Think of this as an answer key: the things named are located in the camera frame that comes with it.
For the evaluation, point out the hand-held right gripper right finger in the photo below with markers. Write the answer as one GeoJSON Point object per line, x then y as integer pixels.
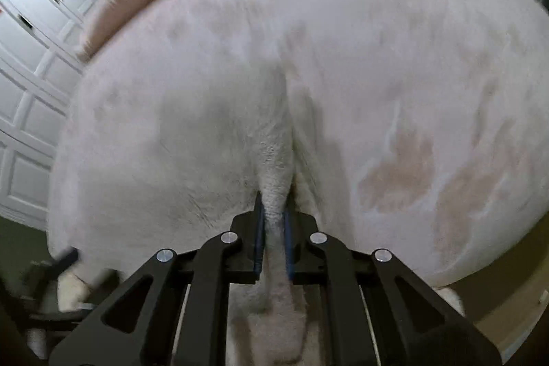
{"type": "Point", "coordinates": [288, 250]}

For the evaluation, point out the white fleece garment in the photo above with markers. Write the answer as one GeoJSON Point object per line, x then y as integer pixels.
{"type": "Point", "coordinates": [171, 143]}

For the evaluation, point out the white fuzzy blanket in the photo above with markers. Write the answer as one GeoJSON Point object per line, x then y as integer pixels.
{"type": "Point", "coordinates": [386, 48]}

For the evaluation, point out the white wardrobe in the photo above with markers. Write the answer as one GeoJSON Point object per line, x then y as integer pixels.
{"type": "Point", "coordinates": [30, 113]}

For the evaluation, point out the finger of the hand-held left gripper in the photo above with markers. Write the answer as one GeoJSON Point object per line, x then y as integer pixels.
{"type": "Point", "coordinates": [64, 258]}

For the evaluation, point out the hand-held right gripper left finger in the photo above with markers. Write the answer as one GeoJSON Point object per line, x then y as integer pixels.
{"type": "Point", "coordinates": [258, 239]}

